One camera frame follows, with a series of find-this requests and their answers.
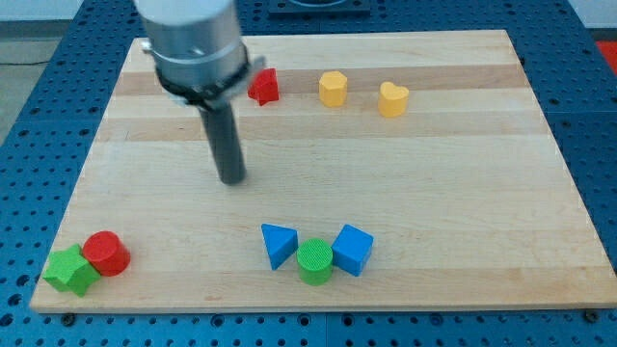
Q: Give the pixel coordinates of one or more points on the blue triangle block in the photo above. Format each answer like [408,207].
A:
[280,243]

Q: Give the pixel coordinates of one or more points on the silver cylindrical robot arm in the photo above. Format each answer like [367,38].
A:
[201,59]

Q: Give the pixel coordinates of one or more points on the red star block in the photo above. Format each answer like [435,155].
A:
[265,87]

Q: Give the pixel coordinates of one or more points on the yellow heart block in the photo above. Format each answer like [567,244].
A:
[392,100]

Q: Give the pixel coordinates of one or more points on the blue cube block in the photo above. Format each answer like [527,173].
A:
[351,249]

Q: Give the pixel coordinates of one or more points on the red cylinder block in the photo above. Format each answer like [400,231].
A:
[106,252]

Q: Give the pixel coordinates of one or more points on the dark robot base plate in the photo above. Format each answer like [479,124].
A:
[318,6]

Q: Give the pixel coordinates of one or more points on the yellow hexagon block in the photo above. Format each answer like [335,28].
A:
[333,88]

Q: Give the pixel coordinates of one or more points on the green cylinder block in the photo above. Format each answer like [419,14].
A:
[315,260]

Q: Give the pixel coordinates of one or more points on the green star block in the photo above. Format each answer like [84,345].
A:
[69,271]

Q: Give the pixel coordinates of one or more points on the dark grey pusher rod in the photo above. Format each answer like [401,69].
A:
[221,132]

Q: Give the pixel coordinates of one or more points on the light wooden board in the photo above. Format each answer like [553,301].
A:
[467,195]

